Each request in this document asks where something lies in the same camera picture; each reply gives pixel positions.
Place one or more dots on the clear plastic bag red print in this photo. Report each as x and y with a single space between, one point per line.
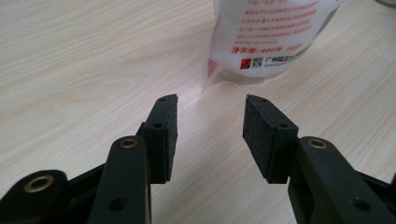
264 34

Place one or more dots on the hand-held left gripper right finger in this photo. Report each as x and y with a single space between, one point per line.
267 146

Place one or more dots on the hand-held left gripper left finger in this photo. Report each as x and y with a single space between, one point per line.
162 140

